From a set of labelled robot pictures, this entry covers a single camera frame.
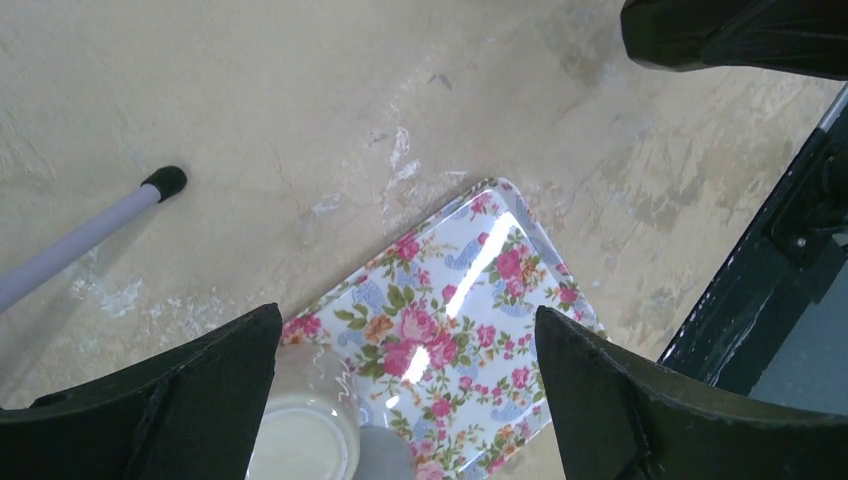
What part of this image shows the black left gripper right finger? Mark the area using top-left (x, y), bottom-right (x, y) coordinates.
top-left (535, 306), bottom-right (847, 479)

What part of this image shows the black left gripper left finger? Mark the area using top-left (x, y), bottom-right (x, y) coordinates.
top-left (1, 303), bottom-right (282, 479)

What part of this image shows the cream white mug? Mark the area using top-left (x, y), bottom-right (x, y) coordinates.
top-left (246, 343), bottom-right (360, 480)

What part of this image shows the light grey mug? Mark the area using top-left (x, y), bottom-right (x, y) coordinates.
top-left (353, 426), bottom-right (416, 480)

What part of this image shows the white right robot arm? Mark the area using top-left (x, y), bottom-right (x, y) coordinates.
top-left (620, 0), bottom-right (847, 81)

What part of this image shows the floral serving tray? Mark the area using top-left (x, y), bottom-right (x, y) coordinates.
top-left (281, 178), bottom-right (604, 479)

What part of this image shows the white music stand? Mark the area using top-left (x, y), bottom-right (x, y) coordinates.
top-left (1, 166), bottom-right (188, 311)

